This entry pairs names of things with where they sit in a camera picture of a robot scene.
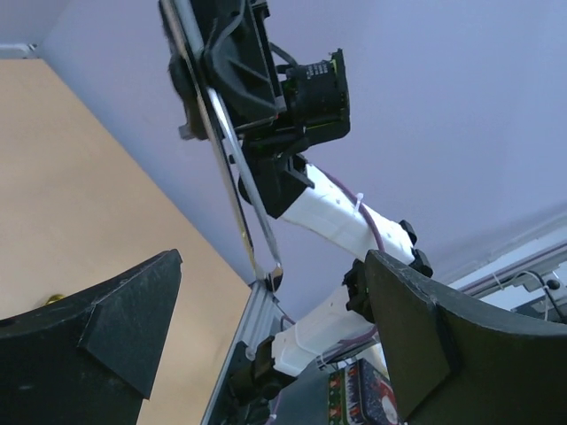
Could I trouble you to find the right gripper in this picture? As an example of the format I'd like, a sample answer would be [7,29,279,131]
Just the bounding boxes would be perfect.
[166,0,351,143]

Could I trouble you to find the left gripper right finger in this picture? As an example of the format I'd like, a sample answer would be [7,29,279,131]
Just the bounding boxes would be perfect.
[365,251,566,424]

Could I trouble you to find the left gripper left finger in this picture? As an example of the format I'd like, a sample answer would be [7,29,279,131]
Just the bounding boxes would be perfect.
[1,249,183,424]

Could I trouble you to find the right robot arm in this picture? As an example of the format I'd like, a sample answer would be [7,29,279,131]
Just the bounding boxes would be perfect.
[159,1,431,408]

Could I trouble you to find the gold tin lid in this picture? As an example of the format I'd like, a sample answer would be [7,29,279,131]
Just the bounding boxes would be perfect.
[45,294,65,305]

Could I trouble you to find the christmas tin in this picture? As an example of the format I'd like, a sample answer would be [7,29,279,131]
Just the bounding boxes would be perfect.
[328,359,404,425]

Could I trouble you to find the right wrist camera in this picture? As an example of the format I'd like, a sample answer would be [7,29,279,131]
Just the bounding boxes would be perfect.
[282,49,351,144]

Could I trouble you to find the aluminium front rail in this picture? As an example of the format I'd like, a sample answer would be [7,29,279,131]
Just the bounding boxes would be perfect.
[201,281,281,424]

